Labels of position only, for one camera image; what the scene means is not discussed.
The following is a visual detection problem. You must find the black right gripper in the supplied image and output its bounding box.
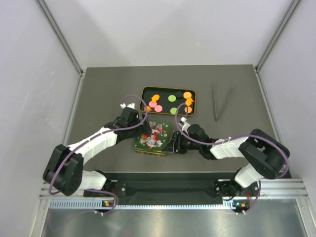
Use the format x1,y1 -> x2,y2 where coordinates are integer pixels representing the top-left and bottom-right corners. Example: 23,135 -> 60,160
163,131 -> 202,154

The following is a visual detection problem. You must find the gold square tin lid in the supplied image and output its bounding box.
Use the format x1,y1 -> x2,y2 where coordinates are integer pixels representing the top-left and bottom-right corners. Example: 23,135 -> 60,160
134,121 -> 172,157

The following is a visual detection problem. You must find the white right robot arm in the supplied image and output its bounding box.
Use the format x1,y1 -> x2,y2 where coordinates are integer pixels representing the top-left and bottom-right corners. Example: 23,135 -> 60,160
174,117 -> 290,200

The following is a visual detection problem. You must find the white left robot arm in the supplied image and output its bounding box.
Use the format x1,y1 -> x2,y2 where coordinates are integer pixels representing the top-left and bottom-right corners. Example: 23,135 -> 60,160
43,103 -> 172,196

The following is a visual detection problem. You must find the pink round cookie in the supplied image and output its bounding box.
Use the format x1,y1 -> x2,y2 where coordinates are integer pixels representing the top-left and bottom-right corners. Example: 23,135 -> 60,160
149,101 -> 157,108
154,105 -> 162,113

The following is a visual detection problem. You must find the orange bird cookie left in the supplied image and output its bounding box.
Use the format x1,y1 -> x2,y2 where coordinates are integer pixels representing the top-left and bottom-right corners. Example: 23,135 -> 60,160
151,94 -> 160,103

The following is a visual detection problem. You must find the orange bird cookie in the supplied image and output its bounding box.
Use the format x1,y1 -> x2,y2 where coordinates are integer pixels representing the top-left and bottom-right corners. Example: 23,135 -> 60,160
185,98 -> 194,106
151,94 -> 160,103

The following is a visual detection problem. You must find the green round cookie lower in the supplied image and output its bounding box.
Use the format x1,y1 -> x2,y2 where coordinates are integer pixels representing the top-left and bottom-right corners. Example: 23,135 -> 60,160
170,107 -> 178,115

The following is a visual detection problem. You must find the green round cookie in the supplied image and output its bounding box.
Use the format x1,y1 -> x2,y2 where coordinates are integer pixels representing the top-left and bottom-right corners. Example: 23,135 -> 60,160
170,107 -> 178,115
168,95 -> 177,102

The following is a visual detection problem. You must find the black rectangular tray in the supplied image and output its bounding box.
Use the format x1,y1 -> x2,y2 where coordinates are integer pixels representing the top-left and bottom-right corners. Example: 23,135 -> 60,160
139,86 -> 197,116

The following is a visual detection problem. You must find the orange round cookie bottom right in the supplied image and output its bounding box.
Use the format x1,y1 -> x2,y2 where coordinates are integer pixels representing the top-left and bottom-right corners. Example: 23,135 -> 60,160
184,106 -> 193,114

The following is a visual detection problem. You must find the orange round cookie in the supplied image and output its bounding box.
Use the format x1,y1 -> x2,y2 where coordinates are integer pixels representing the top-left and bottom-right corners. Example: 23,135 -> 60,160
183,91 -> 192,99
184,106 -> 193,114

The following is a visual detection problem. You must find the green round cookie upper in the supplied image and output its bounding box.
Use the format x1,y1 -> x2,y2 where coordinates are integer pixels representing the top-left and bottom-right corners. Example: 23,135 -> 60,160
168,95 -> 177,102

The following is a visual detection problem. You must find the orange bird cookie right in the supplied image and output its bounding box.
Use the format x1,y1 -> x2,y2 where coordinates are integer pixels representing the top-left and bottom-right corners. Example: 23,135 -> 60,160
185,98 -> 194,106

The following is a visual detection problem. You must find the black round cookie on tray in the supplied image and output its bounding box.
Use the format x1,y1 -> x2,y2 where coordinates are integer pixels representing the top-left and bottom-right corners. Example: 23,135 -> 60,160
175,91 -> 183,99

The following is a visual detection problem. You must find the orange round cookie top right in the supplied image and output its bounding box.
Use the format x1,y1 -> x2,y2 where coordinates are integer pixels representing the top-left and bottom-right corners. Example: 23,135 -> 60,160
183,91 -> 192,99

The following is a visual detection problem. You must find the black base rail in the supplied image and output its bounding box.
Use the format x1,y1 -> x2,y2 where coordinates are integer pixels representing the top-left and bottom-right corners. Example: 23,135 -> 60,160
83,172 -> 262,205

